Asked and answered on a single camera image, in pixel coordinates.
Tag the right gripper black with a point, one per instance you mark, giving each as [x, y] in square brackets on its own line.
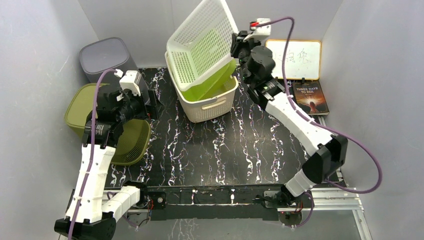
[239, 43]

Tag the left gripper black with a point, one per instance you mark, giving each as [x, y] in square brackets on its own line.
[152, 110]

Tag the pale green colander basket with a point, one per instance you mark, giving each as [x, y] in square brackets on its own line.
[201, 44]

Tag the lime green plastic basin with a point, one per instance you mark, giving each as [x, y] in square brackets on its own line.
[210, 87]

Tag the grey slatted bin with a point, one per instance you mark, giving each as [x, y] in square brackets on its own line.
[110, 53]

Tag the olive green slatted bin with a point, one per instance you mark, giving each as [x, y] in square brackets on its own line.
[132, 144]

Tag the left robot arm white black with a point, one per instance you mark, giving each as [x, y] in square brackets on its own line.
[93, 214]

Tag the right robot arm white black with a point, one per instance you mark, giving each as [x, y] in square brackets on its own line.
[327, 151]

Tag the cream perforated storage basket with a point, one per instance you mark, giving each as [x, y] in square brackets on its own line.
[219, 104]

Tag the dark book three days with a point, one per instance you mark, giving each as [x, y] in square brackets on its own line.
[310, 98]

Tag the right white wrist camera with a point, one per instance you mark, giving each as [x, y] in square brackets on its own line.
[259, 30]

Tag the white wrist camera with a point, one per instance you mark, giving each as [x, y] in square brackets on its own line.
[259, 30]
[129, 80]

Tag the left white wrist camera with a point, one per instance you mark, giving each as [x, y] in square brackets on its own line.
[129, 80]

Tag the small whiteboard orange frame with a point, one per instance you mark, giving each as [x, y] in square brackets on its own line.
[302, 58]

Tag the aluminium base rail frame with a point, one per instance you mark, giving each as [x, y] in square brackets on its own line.
[218, 169]

